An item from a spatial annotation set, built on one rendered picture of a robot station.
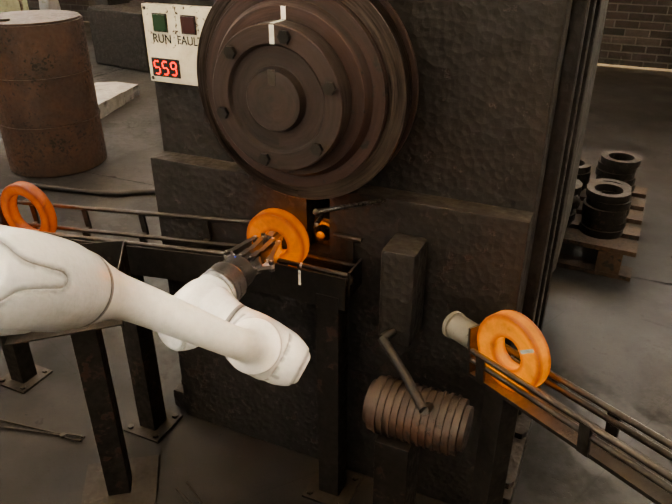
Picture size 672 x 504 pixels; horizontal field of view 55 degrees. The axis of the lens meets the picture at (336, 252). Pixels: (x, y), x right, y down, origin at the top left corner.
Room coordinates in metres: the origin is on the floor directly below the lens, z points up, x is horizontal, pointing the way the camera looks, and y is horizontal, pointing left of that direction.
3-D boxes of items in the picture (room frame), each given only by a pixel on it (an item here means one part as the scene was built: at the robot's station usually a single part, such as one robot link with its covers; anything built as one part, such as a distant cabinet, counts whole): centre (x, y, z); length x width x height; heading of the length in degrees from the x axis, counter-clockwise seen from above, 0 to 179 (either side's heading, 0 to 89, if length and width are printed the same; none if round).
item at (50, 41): (3.90, 1.76, 0.45); 0.59 x 0.59 x 0.89
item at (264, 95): (1.23, 0.11, 1.11); 0.28 x 0.06 x 0.28; 66
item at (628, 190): (3.04, -0.91, 0.22); 1.20 x 0.81 x 0.44; 64
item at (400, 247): (1.24, -0.15, 0.68); 0.11 x 0.08 x 0.24; 156
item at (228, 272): (1.14, 0.23, 0.75); 0.09 x 0.06 x 0.09; 66
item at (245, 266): (1.21, 0.20, 0.76); 0.09 x 0.08 x 0.07; 156
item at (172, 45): (1.56, 0.34, 1.15); 0.26 x 0.02 x 0.18; 66
